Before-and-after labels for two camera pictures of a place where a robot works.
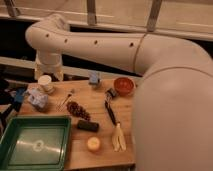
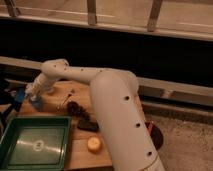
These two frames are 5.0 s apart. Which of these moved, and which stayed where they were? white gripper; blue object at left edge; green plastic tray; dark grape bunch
Moved: white gripper
Stayed: green plastic tray; blue object at left edge; dark grape bunch
